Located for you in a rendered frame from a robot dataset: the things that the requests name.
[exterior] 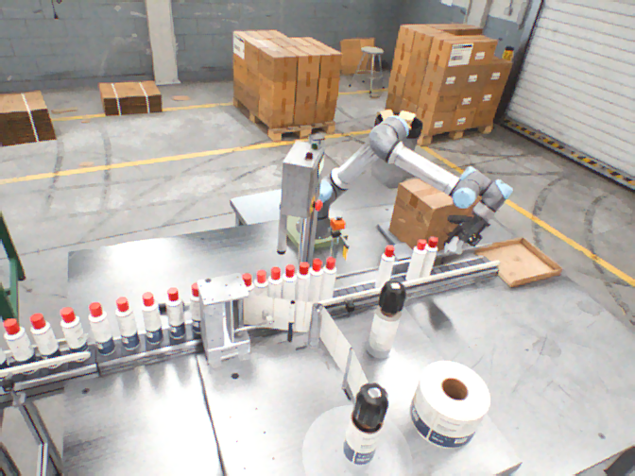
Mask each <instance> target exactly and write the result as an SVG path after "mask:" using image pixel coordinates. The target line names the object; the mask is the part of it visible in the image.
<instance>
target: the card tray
mask: <svg viewBox="0 0 635 476"><path fill-rule="evenodd" d="M474 254H475V255H476V256H477V257H478V256H485V257H487V258H488V259H489V260H490V261H491V262H495V261H500V264H499V265H496V266H497V267H498V269H499V272H498V274H497V275H498V276H499V277H500V278H501V279H502V280H503V281H504V282H506V283H507V284H508V285H509V286H510V287H515V286H519V285H522V284H526V283H529V282H533V281H539V280H543V279H547V278H551V277H554V276H557V275H560V273H561V271H562V269H563V268H562V267H561V266H560V265H558V264H557V263H556V262H554V261H553V260H552V259H551V258H549V257H548V256H547V255H546V254H544V253H543V252H542V251H541V250H539V249H538V248H537V247H535V246H534V245H533V244H531V243H530V242H529V241H528V240H526V239H525V238H524V237H519V238H514V239H509V240H505V241H501V242H496V243H492V246H489V247H484V248H479V249H476V250H475V251H474Z"/></svg>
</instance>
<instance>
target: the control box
mask: <svg viewBox="0 0 635 476"><path fill-rule="evenodd" d="M310 147H311V144H309V143H305V142H299V141H296V142H295V143H294V145H293V147H292V148H291V150H290V151H289V153H288V154H287V156H286V157H285V159H284V160H283V171H282V191H281V210H280V213H281V214H286V215H291V216H296V217H301V218H308V217H310V215H311V213H312V211H313V209H314V208H312V205H313V201H317V200H318V196H319V194H320V184H321V183H320V184H319V186H318V188H317V192H316V187H317V181H318V163H319V161H320V159H321V157H322V155H323V152H324V151H325V150H324V149H325V148H324V147H323V146H320V145H318V146H317V148H318V150H317V151H316V152H314V151H311V150H310ZM308 151H310V152H312V153H313V160H312V161H307V160H306V159H305V156H306V153H307V152H308Z"/></svg>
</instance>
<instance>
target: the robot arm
mask: <svg viewBox="0 0 635 476"><path fill-rule="evenodd" d="M407 135H408V125H407V123H406V122H405V121H404V119H403V118H402V117H400V116H395V115H394V116H390V117H387V119H386V120H385V121H383V122H382V123H381V124H379V125H378V126H376V127H375V128H374V129H373V130H372V131H371V132H370V134H369V140H368V141H367V142H366V143H365V144H364V145H363V146H362V147H361V148H360V149H359V150H358V151H357V152H355V153H354V154H353V155H352V156H351V157H350V158H349V159H348V160H347V161H346V162H345V163H344V164H343V165H342V166H341V167H340V168H335V169H334V170H333V171H332V172H331V173H330V174H329V175H328V176H327V177H325V178H324V179H322V180H321V184H320V194H319V199H320V200H321V201H322V206H321V209H320V210H319V211H318V212H317V227H316V236H323V235H326V234H327V233H329V232H330V230H331V226H330V217H329V210H330V206H331V204H332V203H333V202H335V201H336V200H337V199H338V198H339V197H340V196H342V195H343V194H345V193H346V192H347V190H348V189H350V188H351V186H352V181H353V180H355V179H356V178H357V177H358V176H359V175H360V174H361V173H363V172H364V171H365V170H366V169H367V168H368V167H369V166H370V165H371V164H373V163H374V162H375V161H376V160H377V159H378V158H380V159H381V160H383V161H385V162H387V163H394V164H396V165H398V166H399V167H401V168H402V169H403V170H405V171H407V172H409V173H410V174H412V175H414V176H415V177H417V178H419V179H421V180H423V181H425V182H426V183H428V184H430V185H431V186H433V187H435V188H436V189H438V190H440V191H441V192H442V193H444V194H446V195H447V196H450V197H451V198H452V199H453V202H454V204H455V205H456V206H457V207H458V208H461V209H465V208H468V207H470V206H471V204H472V203H473V202H474V201H475V199H476V198H477V196H481V197H482V199H481V200H480V201H479V202H478V204H477V205H476V206H475V207H474V211H472V212H471V214H472V215H473V217H472V216H465V215H453V214H452V215H449V216H448V221H449V222H450V223H452V224H459V225H458V226H457V227H456V228H455V229H454V230H453V231H452V232H451V233H450V234H449V236H448V239H447V241H446V245H445V248H444V253H443V254H444V255H447V254H449V253H451V252H454V253H456V254H461V253H462V248H461V247H462V246H463V244H464V243H467V244H469V245H470V246H472V247H475V246H476V245H477V244H478V243H479V242H480V240H481V239H482V238H483V237H482V236H481V235H480V232H481V231H482V230H483V229H484V228H485V227H486V226H487V227H489V226H490V223H488V220H490V219H491V218H492V217H493V215H494V214H495V213H496V212H497V211H498V210H499V208H500V207H501V206H502V205H503V204H504V202H505V201H506V200H507V199H508V197H509V196H510V195H511V193H512V192H513V189H512V188H511V187H510V186H508V185H507V184H505V183H504V182H502V181H501V180H500V179H497V180H496V181H495V182H494V181H492V180H491V179H489V178H487V177H486V176H484V175H483V174H482V173H480V172H479V171H478V170H476V169H474V168H473V167H471V166H469V167H468V168H467V169H466V170H465V172H464V173H463V174H462V176H461V177H460V178H458V177H456V176H454V175H453V174H451V173H449V172H447V171H446V170H444V169H442V168H440V167H439V166H437V165H435V164H434V163H432V162H430V161H428V160H426V159H425V158H423V157H422V156H420V155H418V154H416V153H415V152H413V151H411V150H410V149H408V148H406V147H404V146H403V143H402V142H403V141H404V140H405V139H406V137H407ZM456 236H458V237H456ZM478 239H480V240H479V241H478ZM477 241H478V242H477ZM476 242H477V243H476Z"/></svg>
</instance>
